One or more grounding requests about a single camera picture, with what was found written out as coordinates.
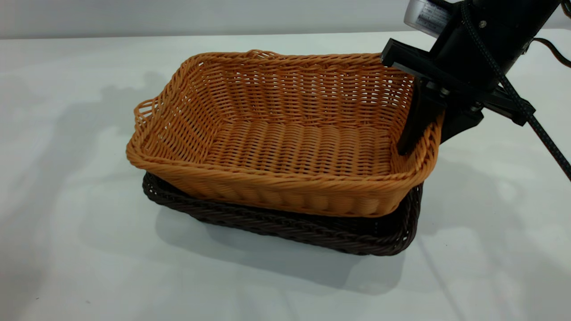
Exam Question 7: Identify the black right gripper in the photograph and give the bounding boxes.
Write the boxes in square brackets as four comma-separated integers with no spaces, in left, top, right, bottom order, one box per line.
[381,0,560,156]

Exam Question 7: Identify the orange wicker basket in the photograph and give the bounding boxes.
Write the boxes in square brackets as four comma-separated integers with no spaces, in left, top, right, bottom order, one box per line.
[126,49,445,218]

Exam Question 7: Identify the black wicker basket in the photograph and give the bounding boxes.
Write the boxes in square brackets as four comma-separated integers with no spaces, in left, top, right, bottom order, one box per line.
[142,172,423,256]

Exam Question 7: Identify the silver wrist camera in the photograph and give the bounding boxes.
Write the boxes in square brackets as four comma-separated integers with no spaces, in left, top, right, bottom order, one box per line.
[404,0,452,38]

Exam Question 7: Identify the black braided cable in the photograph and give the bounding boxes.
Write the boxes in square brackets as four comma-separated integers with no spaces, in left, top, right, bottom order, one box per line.
[459,0,571,181]

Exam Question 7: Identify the thin dark cable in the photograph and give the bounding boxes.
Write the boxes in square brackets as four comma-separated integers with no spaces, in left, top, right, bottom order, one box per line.
[531,38,571,68]

